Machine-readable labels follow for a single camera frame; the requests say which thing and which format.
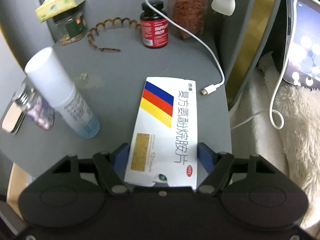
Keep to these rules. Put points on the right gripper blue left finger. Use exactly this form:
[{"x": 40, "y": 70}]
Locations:
[{"x": 120, "y": 157}]

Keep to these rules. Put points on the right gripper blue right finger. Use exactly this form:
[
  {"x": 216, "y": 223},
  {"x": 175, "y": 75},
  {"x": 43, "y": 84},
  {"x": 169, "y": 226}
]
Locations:
[{"x": 207, "y": 157}]

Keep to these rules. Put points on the white box with colour stripes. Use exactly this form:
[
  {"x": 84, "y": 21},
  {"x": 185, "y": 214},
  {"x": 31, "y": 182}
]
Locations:
[{"x": 164, "y": 142}]

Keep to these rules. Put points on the candy bottle with metal cap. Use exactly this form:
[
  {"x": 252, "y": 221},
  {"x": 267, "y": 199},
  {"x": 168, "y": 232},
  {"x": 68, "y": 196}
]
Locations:
[{"x": 34, "y": 106}]

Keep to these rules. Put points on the beige clasp case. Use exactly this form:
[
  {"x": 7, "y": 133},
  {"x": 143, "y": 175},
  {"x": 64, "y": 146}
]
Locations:
[{"x": 13, "y": 119}]

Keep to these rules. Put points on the white spray bottle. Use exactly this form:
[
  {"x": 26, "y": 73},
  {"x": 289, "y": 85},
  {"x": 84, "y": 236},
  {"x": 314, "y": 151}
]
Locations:
[{"x": 47, "y": 74}]

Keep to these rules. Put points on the grey nightstand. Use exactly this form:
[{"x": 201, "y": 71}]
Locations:
[{"x": 113, "y": 91}]

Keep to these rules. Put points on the cream fluffy blanket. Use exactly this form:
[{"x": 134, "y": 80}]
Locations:
[{"x": 300, "y": 137}]

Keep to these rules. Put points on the red supplement bottle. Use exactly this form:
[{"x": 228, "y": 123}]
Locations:
[{"x": 154, "y": 28}]

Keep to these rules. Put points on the glass jar with black lid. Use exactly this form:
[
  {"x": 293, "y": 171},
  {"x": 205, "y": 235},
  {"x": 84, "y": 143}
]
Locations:
[{"x": 71, "y": 25}]

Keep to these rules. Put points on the white power plug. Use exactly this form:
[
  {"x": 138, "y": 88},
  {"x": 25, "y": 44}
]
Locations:
[{"x": 224, "y": 7}]

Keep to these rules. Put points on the clear bag of red berries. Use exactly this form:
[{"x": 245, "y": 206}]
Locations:
[{"x": 189, "y": 14}]

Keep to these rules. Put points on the yellow tissue pack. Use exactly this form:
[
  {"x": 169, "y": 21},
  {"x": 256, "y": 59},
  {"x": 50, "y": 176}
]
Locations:
[{"x": 51, "y": 8}]

